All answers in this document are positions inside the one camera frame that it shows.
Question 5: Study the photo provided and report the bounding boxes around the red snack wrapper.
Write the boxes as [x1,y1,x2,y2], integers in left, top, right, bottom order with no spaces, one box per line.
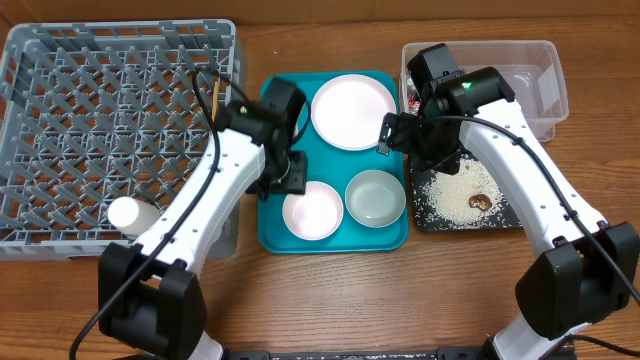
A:
[406,76,421,115]

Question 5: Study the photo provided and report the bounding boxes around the white round plate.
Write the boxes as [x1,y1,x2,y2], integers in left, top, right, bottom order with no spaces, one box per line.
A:
[289,71,397,152]

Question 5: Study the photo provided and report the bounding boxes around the pink white small bowl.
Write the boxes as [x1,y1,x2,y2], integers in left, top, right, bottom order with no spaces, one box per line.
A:
[282,181,344,241]

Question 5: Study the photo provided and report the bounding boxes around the pile of white rice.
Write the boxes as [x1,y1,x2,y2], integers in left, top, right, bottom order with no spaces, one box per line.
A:
[419,154,511,229]

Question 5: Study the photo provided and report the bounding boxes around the brown food scrap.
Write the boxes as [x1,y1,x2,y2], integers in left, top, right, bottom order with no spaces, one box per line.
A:
[468,194,493,212]

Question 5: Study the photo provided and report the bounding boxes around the grey bowl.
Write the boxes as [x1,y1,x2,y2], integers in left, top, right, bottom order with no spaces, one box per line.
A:
[344,170,406,228]

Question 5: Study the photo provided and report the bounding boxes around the wooden chopstick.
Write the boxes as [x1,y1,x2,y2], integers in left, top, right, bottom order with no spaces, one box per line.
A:
[211,78,221,122]

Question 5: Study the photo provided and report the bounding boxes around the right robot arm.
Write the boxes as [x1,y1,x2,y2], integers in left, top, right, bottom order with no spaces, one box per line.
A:
[378,65,639,359]

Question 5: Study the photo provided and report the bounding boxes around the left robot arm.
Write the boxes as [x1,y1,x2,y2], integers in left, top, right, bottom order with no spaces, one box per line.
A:
[91,98,310,359]

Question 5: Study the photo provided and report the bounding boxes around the black food waste tray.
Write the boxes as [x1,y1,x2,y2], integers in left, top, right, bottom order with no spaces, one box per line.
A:
[409,138,526,233]

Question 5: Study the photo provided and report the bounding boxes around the clear plastic waste bin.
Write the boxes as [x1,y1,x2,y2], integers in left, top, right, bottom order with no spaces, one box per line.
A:
[398,39,571,145]

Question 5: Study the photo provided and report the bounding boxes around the teal plastic serving tray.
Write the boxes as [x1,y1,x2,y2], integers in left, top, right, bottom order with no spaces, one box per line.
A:
[257,70,410,255]

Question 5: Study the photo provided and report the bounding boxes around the white cup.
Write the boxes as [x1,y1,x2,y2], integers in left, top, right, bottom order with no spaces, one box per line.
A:
[107,196,160,239]

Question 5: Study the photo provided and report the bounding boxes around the grey plastic dish rack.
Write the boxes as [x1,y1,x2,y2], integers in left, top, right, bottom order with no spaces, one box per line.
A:
[1,19,246,261]

